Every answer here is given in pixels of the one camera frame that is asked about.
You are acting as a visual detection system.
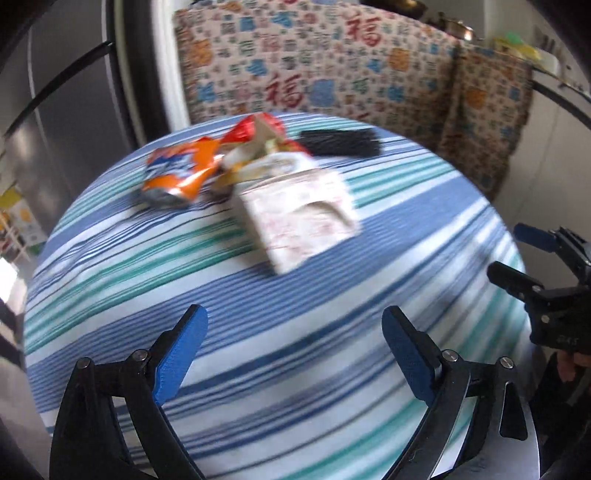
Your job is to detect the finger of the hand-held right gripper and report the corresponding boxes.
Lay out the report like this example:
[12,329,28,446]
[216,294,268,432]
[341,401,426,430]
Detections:
[487,261,544,302]
[513,223,562,253]

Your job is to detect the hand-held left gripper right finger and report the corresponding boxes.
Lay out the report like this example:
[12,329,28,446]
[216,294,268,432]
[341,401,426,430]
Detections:
[381,305,529,480]

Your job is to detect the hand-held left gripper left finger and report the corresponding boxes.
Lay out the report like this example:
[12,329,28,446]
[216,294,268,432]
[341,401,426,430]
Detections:
[50,305,209,480]

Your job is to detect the floral tissue box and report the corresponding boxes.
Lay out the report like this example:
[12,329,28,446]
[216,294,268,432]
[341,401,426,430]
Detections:
[231,154,362,276]

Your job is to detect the large orange snack packet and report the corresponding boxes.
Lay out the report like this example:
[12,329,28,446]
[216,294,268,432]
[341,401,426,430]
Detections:
[141,138,225,209]

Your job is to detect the beige paper wrapper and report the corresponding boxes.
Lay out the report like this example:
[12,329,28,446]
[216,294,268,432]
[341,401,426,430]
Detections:
[212,138,315,195]

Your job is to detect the black mesh bag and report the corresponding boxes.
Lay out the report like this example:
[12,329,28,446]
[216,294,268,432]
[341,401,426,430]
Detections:
[298,129,385,158]

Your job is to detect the red plastic bag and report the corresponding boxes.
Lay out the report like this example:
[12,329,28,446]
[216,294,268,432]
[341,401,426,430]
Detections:
[222,113,288,149]

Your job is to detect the person's right hand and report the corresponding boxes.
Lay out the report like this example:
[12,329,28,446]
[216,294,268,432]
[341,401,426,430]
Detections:
[556,351,583,384]

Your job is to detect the striped tablecloth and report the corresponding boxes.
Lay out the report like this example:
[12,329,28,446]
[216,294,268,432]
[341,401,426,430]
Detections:
[23,111,532,480]

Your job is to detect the narrow printed blanket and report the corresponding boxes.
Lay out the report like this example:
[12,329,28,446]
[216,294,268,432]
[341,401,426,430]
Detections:
[436,46,536,202]

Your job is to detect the white knife holder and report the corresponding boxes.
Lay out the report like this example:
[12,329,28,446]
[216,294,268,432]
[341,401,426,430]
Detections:
[533,27,570,75]

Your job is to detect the yellow green carton box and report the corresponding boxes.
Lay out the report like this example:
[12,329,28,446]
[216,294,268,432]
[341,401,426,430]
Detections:
[0,185,48,260]

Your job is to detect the steel cooking pot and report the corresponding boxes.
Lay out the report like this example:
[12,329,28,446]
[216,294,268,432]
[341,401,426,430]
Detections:
[434,14,476,42]

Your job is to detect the grey refrigerator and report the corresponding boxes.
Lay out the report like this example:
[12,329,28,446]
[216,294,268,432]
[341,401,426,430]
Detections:
[0,0,145,200]

